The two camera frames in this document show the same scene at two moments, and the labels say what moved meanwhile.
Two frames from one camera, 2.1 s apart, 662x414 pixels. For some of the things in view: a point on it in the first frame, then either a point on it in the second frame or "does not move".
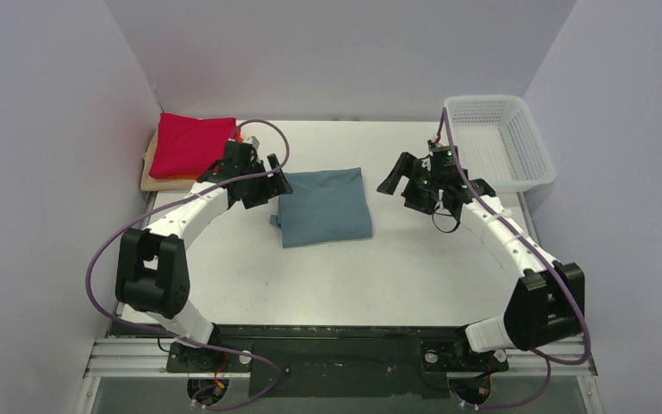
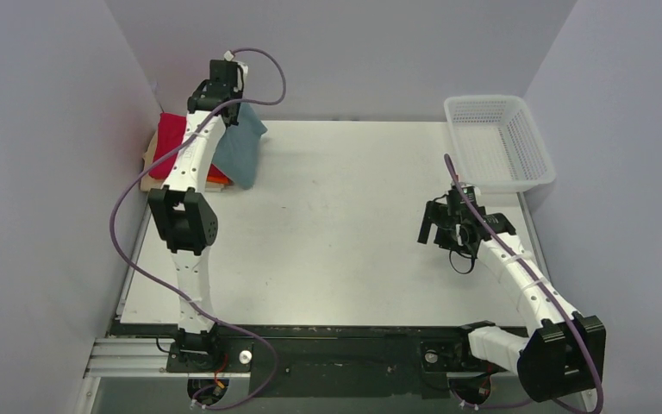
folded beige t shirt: (150, 184) does not move
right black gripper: (413, 186) -> (438, 219)
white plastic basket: (500, 141) does not move
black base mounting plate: (339, 361) does not move
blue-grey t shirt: (324, 207) -> (237, 150)
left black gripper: (260, 186) -> (234, 100)
